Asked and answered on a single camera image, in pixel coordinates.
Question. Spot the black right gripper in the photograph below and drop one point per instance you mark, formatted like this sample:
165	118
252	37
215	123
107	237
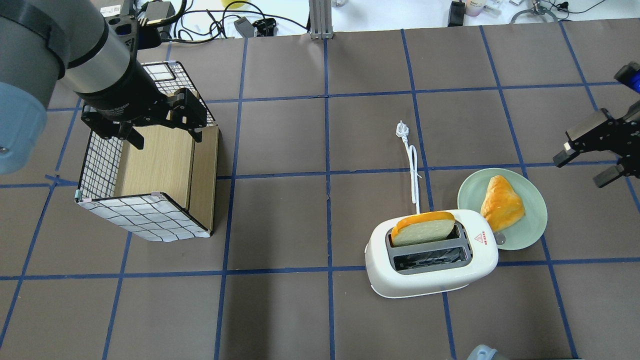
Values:
621	134

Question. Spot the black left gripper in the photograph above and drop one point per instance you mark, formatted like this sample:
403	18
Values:
120	91

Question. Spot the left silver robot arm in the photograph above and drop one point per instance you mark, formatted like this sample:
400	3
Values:
46	41

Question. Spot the aluminium frame post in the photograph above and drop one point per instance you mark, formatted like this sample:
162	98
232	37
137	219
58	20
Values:
320	19

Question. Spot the triangular golden pastry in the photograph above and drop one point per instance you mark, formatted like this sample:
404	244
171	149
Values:
502	207

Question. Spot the green round plate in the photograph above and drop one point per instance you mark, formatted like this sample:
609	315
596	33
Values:
525	232

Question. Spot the grid-patterned wire storage box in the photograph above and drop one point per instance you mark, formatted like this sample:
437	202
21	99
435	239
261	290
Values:
162	192

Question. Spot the white two-slot toaster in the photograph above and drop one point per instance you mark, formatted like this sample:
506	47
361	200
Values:
466	254

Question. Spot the black power adapter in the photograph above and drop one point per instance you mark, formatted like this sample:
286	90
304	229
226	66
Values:
456	14

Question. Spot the bread slice in toaster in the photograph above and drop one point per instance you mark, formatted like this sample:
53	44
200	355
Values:
422	228

